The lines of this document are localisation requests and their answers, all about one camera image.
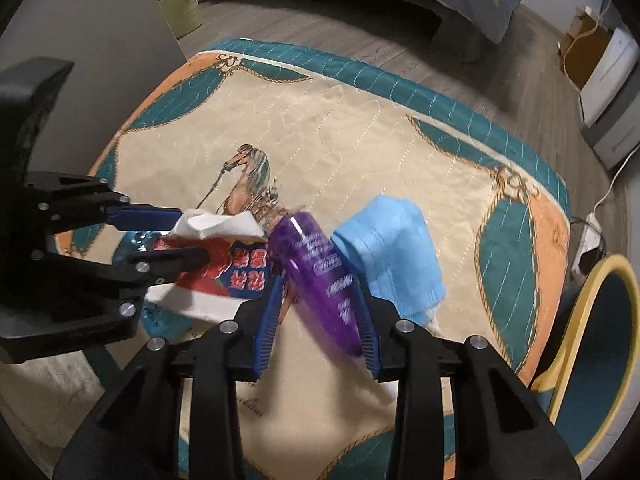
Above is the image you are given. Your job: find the green bucket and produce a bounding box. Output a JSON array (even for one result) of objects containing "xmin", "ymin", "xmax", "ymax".
[{"xmin": 157, "ymin": 0, "xmax": 205, "ymax": 40}]

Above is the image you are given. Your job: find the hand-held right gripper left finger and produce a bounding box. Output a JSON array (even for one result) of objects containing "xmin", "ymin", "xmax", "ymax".
[{"xmin": 52, "ymin": 274, "xmax": 287, "ymax": 480}]

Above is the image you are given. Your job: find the white power cable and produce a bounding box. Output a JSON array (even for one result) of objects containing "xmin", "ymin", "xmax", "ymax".
[{"xmin": 592, "ymin": 144, "xmax": 640, "ymax": 221}]

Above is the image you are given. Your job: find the teal bin with beige rim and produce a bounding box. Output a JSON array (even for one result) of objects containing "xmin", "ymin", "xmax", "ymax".
[{"xmin": 530, "ymin": 254, "xmax": 640, "ymax": 463}]

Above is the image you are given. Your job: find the brown cardboard box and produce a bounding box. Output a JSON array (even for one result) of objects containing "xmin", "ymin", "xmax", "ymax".
[{"xmin": 557, "ymin": 7, "xmax": 614, "ymax": 91}]

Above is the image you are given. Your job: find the red and white tissue packet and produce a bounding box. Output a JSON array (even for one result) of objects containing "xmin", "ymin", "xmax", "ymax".
[{"xmin": 142, "ymin": 210, "xmax": 282, "ymax": 322}]

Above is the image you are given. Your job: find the purple bottle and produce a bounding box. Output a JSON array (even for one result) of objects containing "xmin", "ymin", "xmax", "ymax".
[{"xmin": 269, "ymin": 211, "xmax": 366, "ymax": 358}]

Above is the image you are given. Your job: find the white air purifier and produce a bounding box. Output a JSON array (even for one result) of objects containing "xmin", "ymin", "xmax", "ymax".
[{"xmin": 579, "ymin": 25, "xmax": 640, "ymax": 171}]

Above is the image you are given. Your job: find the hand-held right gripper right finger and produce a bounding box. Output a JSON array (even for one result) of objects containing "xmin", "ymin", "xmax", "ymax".
[{"xmin": 351, "ymin": 280, "xmax": 583, "ymax": 480}]

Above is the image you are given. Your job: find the printed horse mat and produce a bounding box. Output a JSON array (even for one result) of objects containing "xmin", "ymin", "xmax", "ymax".
[{"xmin": 55, "ymin": 37, "xmax": 572, "ymax": 480}]

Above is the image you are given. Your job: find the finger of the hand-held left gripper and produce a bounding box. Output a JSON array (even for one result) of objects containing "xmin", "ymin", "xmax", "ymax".
[
  {"xmin": 24, "ymin": 171, "xmax": 184, "ymax": 235},
  {"xmin": 30, "ymin": 246, "xmax": 212, "ymax": 322}
]

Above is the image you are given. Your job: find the blue cloth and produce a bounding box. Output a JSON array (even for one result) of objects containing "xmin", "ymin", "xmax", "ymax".
[{"xmin": 331, "ymin": 196, "xmax": 447, "ymax": 326}]

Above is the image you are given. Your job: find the bed base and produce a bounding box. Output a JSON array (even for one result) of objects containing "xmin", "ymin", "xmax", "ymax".
[{"xmin": 197, "ymin": 0, "xmax": 493, "ymax": 64}]

